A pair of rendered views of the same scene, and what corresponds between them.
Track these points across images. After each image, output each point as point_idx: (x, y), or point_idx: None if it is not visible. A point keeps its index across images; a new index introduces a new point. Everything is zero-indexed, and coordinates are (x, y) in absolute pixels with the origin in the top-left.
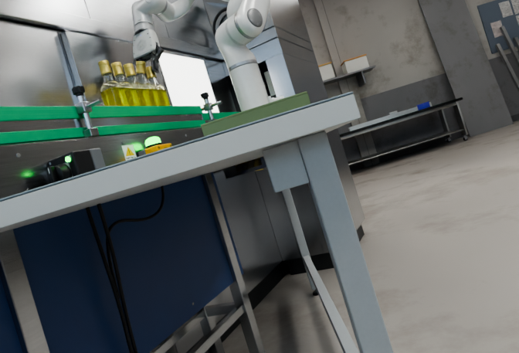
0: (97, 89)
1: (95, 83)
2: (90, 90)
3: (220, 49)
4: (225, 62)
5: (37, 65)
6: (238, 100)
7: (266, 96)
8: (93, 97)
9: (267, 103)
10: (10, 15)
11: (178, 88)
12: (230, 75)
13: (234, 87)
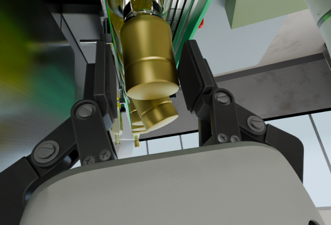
0: (59, 103)
1: (59, 118)
2: (68, 106)
3: (330, 55)
4: (325, 34)
5: (78, 160)
6: None
7: None
8: (67, 91)
9: (293, 12)
10: None
11: None
12: (315, 18)
13: (308, 3)
